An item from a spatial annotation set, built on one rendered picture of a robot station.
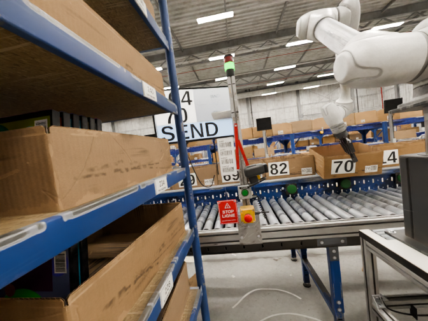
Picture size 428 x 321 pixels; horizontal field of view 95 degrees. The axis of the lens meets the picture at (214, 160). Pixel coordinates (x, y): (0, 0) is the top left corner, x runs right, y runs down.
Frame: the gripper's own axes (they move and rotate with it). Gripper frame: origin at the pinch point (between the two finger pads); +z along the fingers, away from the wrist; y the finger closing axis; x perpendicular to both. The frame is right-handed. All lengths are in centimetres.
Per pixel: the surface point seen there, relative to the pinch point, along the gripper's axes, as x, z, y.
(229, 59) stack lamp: -52, -85, 44
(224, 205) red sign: -88, -19, 45
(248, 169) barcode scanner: -68, -31, 50
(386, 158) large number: 27.9, 16.0, -15.5
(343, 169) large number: -8.4, 5.1, -1.3
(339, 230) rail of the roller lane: -42, 17, 44
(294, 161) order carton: -32.9, -12.2, -15.7
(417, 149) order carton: 50, 20, -16
